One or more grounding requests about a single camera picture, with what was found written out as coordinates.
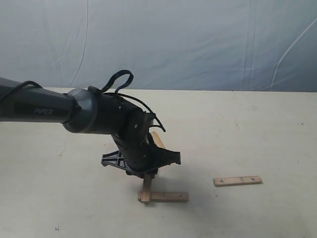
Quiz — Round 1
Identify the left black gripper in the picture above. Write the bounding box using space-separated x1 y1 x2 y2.
101 133 181 179

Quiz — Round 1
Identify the wooden stick with holes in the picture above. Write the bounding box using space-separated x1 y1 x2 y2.
138 191 189 203
213 176 263 187

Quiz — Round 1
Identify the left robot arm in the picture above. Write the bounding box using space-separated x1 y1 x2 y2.
0 78 181 178

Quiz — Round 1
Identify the grey-blue backdrop cloth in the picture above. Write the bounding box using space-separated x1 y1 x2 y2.
0 0 317 92

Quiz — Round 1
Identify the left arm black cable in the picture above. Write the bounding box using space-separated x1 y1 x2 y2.
0 70 167 132

